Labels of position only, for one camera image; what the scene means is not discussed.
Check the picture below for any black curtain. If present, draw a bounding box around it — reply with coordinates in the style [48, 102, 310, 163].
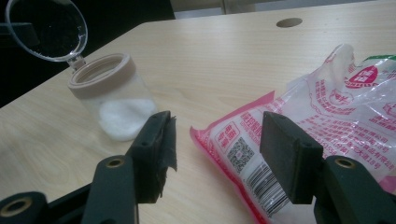
[0, 0, 176, 109]

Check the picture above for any pink and white plastic bag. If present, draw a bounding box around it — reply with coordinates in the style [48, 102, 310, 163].
[189, 43, 396, 224]

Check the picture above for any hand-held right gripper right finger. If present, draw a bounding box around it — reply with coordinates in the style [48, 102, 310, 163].
[259, 110, 396, 224]

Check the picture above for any round grey table grommet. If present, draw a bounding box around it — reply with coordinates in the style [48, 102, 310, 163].
[276, 17, 304, 29]

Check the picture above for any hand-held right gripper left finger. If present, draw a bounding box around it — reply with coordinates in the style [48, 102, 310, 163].
[81, 110, 178, 224]

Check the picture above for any clear jar with hinged lid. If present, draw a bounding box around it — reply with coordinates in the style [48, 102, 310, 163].
[5, 0, 159, 143]

